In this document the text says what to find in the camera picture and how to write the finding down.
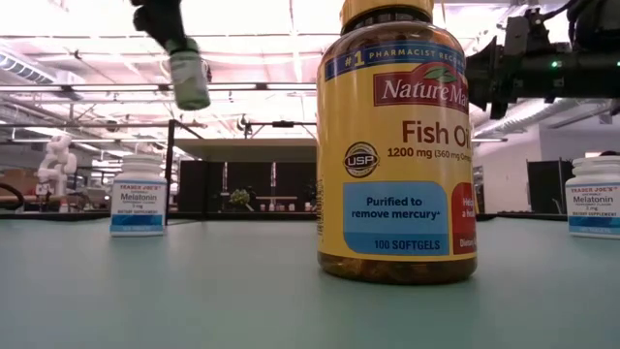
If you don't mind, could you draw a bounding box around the white bottle red label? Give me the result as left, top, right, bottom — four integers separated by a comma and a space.
167, 38, 212, 111

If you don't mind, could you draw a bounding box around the yellow fish oil bottle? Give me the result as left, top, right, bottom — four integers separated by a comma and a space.
315, 0, 480, 286

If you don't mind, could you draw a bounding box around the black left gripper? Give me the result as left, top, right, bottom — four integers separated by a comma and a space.
129, 0, 190, 54

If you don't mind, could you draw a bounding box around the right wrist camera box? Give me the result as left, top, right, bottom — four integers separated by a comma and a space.
503, 7, 551, 55

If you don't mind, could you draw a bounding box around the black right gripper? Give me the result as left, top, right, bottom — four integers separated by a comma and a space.
464, 35, 583, 120

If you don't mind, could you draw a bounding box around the green potted plant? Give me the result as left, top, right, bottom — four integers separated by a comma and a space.
228, 187, 253, 210

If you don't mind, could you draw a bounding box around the small jar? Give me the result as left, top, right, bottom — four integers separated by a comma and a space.
109, 153, 169, 238

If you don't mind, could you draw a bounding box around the green table mat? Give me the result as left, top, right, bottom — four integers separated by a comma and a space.
0, 215, 620, 349

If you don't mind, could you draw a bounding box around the gray ceiling air duct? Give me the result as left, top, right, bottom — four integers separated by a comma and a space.
0, 50, 86, 101

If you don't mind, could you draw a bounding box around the white Trader Joe's melatonin bottle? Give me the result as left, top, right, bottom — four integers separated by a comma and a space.
565, 155, 620, 239

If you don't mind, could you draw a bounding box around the white robot figure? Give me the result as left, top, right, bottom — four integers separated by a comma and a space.
36, 134, 78, 198

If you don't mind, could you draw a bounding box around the wooden shelf board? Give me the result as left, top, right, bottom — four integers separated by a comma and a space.
172, 138, 319, 163

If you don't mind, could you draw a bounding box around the black metal shelf frame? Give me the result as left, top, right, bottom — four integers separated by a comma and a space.
163, 118, 319, 227

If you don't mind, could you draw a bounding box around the black curved cable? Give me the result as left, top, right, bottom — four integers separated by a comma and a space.
0, 181, 26, 210

